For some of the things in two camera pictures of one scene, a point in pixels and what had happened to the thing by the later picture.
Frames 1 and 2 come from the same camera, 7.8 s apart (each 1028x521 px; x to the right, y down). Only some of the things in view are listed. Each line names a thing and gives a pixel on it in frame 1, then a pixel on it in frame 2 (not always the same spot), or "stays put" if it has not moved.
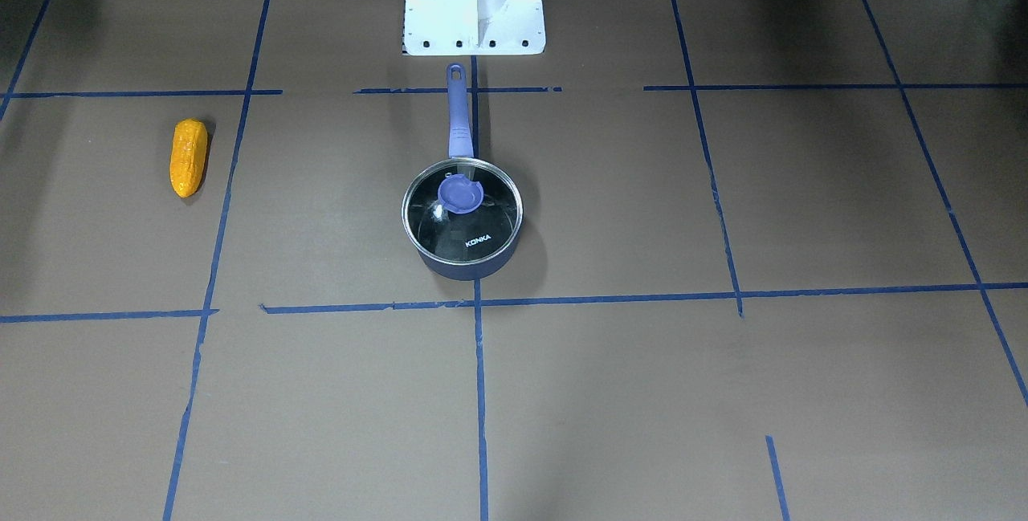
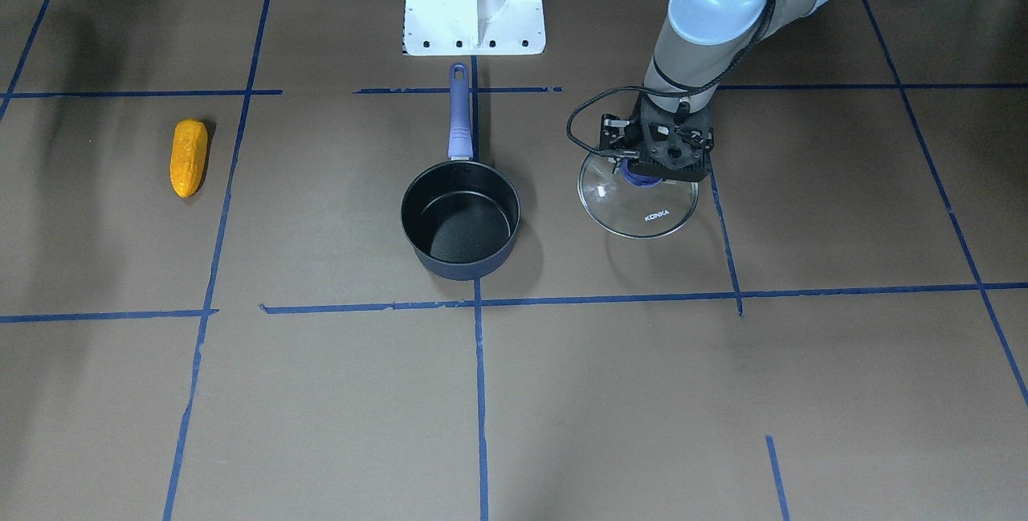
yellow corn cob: [187, 157] stays put
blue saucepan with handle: [463, 215] stays put
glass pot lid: [462, 211] to [629, 210]
